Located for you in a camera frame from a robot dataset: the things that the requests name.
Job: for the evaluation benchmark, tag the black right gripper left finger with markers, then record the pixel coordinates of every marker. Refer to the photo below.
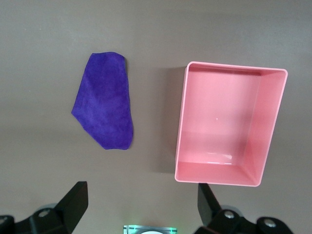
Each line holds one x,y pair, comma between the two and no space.
68,209

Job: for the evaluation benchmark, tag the brown table cover sheet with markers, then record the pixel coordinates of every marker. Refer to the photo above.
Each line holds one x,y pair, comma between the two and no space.
36,73

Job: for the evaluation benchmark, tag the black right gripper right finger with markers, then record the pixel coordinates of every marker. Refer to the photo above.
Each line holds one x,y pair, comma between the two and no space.
214,219

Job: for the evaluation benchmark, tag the pink plastic bin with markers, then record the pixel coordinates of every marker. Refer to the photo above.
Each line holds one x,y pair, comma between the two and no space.
219,117

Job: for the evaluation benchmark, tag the purple cloth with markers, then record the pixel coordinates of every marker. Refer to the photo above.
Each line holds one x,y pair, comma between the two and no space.
104,102

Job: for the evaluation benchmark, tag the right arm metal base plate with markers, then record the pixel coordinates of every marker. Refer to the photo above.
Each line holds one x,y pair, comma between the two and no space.
131,230

